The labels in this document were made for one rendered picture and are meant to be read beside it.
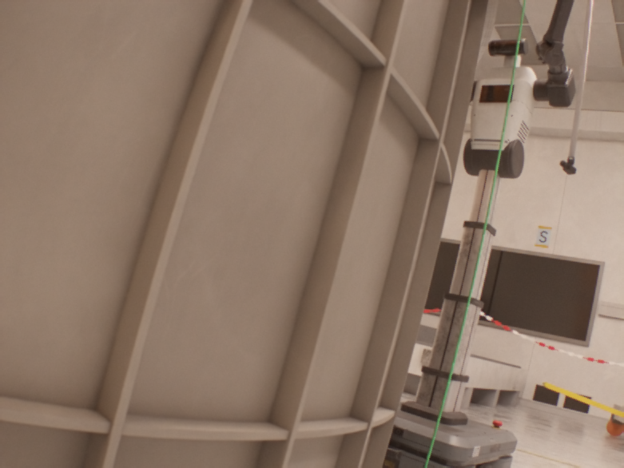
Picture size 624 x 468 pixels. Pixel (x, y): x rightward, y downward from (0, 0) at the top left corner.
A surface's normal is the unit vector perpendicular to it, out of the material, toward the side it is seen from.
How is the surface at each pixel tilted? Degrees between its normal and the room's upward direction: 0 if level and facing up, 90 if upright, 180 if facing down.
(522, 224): 90
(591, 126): 90
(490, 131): 90
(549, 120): 90
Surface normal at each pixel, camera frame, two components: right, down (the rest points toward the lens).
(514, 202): -0.54, -0.28
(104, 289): 0.68, 0.07
